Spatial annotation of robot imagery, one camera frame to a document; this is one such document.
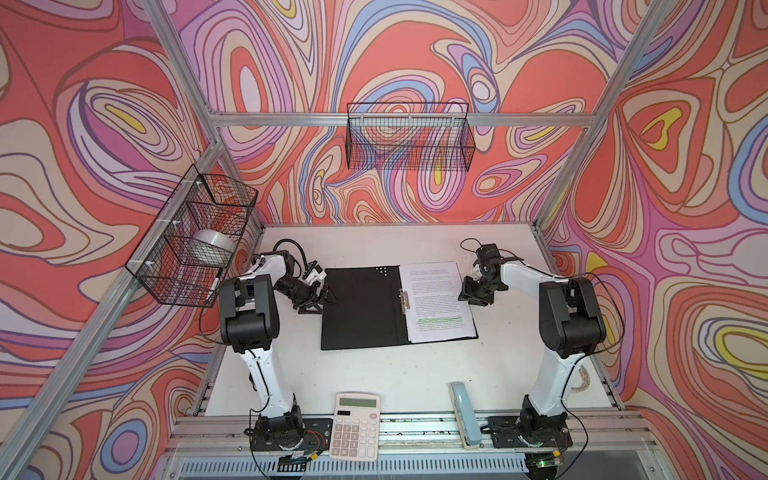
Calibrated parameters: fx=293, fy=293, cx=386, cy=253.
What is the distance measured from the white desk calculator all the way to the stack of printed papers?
0.23 meters

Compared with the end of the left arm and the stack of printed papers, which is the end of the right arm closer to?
the stack of printed papers

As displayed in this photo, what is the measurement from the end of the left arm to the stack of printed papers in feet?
0.90

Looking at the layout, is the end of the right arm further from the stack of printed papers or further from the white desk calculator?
the white desk calculator

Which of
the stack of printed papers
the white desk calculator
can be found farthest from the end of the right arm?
the white desk calculator

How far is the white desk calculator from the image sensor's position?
2.35ft

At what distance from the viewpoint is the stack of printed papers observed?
0.93m

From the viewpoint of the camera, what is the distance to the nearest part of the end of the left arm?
2.63ft

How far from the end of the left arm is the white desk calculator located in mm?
261
